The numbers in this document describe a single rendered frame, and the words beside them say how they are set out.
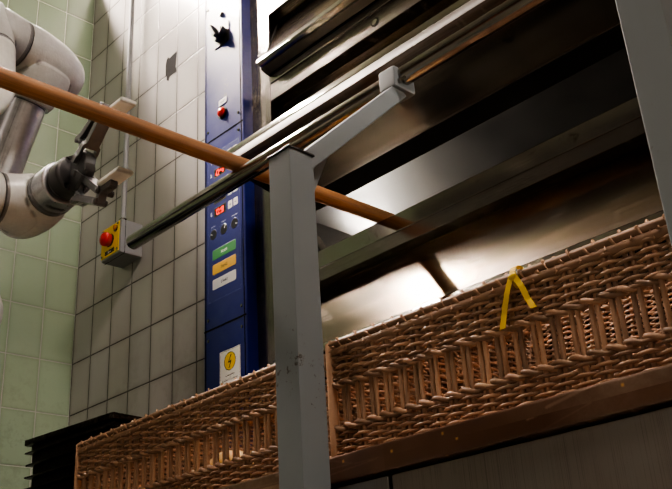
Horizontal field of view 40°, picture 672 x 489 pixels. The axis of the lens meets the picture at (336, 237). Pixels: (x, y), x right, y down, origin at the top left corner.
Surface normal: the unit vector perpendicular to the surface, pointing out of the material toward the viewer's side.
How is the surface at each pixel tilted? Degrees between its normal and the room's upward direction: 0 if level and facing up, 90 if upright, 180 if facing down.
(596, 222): 70
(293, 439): 90
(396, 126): 169
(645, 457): 90
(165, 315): 90
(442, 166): 180
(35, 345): 90
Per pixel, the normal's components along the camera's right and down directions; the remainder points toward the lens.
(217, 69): -0.72, -0.25
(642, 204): -0.70, -0.54
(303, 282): 0.69, -0.34
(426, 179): 0.06, 0.91
